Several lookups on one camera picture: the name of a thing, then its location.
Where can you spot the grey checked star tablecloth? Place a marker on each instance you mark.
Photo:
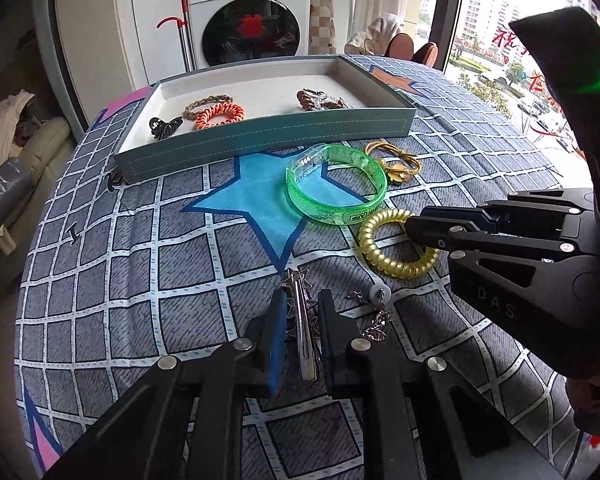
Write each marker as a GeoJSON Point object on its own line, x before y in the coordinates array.
{"type": "Point", "coordinates": [130, 285]}

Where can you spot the brown hair clip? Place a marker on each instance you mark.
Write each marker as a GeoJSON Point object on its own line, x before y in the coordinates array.
{"type": "Point", "coordinates": [307, 100]}

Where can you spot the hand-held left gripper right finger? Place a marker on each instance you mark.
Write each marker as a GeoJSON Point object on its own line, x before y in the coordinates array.
{"type": "Point", "coordinates": [337, 340]}

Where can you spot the beige tote bag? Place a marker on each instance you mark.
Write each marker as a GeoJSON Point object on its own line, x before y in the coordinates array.
{"type": "Point", "coordinates": [360, 44]}

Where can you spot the person's right hand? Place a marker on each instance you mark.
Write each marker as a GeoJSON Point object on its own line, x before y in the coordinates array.
{"type": "Point", "coordinates": [585, 405]}

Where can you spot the grey plastic-wrapped bar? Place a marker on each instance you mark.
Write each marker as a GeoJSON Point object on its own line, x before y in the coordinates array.
{"type": "Point", "coordinates": [2, 195]}

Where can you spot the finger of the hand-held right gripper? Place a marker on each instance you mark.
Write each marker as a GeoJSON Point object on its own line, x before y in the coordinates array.
{"type": "Point", "coordinates": [505, 305]}
{"type": "Point", "coordinates": [430, 225]}

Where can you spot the white front-load washing machine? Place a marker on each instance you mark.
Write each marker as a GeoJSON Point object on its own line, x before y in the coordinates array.
{"type": "Point", "coordinates": [250, 15]}

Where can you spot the pile of cream clothes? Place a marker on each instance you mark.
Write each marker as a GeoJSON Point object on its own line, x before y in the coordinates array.
{"type": "Point", "coordinates": [5, 120]}

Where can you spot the orange chair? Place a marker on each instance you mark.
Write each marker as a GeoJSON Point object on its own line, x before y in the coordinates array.
{"type": "Point", "coordinates": [401, 46]}
{"type": "Point", "coordinates": [426, 54]}

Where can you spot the silver metal hair clip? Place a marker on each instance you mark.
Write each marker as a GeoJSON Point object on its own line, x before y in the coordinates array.
{"type": "Point", "coordinates": [304, 330]}

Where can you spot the grey tray with cream lining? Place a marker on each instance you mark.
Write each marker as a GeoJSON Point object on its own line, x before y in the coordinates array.
{"type": "Point", "coordinates": [260, 135]}

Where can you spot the white towel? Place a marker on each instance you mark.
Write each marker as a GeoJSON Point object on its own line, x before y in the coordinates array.
{"type": "Point", "coordinates": [385, 25]}

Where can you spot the beige checked hanging cloth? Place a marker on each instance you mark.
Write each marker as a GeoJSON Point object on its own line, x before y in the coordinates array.
{"type": "Point", "coordinates": [324, 15]}

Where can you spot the black hair claw clip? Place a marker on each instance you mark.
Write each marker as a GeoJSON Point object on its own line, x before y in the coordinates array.
{"type": "Point", "coordinates": [162, 127]}

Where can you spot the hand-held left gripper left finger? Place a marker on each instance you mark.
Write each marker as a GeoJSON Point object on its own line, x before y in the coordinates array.
{"type": "Point", "coordinates": [278, 345]}

